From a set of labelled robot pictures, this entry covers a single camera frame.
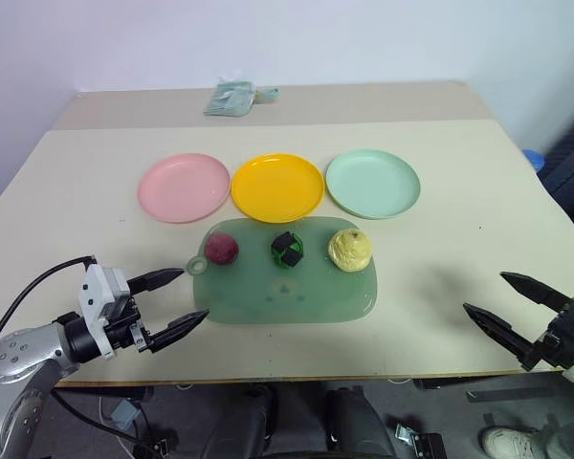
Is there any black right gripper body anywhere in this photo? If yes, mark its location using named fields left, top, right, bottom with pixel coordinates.
left=529, top=300, right=574, bottom=370

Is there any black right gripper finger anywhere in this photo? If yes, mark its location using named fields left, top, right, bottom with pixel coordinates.
left=499, top=271, right=573, bottom=314
left=462, top=301, right=538, bottom=372

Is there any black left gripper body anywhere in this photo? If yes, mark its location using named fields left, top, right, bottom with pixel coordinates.
left=102, top=295, right=156, bottom=355

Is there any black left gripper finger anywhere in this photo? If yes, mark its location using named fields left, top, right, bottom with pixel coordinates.
left=126, top=268, right=187, bottom=295
left=149, top=308, right=211, bottom=355

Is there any dark red round fruit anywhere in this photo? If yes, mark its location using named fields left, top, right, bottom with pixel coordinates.
left=204, top=231, right=241, bottom=266

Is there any pink plate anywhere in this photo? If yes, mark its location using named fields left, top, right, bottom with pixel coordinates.
left=137, top=152, right=232, bottom=225

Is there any black and green object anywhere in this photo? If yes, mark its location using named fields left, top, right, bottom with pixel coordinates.
left=270, top=230, right=305, bottom=271

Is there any yellow plate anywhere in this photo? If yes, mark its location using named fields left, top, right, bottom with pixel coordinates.
left=231, top=152, right=327, bottom=225

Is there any yellow pear-shaped fruit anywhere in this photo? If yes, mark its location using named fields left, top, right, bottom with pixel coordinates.
left=326, top=228, right=374, bottom=274

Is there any mint green plate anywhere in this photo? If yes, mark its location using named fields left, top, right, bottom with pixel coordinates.
left=324, top=148, right=422, bottom=222

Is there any small grey box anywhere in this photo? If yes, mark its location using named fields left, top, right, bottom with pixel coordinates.
left=111, top=398, right=141, bottom=429

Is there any translucent green cutting mat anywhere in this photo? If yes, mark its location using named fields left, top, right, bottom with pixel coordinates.
left=186, top=215, right=381, bottom=326

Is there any white shoe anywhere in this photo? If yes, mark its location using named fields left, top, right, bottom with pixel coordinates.
left=481, top=426, right=552, bottom=459

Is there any dark rounded shape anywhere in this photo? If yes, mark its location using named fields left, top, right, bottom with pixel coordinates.
left=323, top=385, right=399, bottom=459
left=203, top=382, right=275, bottom=459

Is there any black ribbed panel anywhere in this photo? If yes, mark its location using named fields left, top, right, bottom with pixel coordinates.
left=541, top=101, right=574, bottom=227

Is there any blue round object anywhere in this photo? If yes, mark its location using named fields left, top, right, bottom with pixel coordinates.
left=522, top=148, right=547, bottom=172

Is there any pale green packet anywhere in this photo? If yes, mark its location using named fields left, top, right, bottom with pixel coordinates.
left=202, top=78, right=256, bottom=118

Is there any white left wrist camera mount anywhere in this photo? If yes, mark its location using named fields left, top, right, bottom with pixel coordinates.
left=77, top=263, right=131, bottom=361

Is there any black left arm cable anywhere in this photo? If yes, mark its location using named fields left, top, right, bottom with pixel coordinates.
left=0, top=255, right=99, bottom=359

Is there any black floor cable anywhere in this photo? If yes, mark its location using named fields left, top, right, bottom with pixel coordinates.
left=51, top=387, right=147, bottom=450

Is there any metal caster bracket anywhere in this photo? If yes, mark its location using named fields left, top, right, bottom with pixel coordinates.
left=393, top=422, right=447, bottom=459

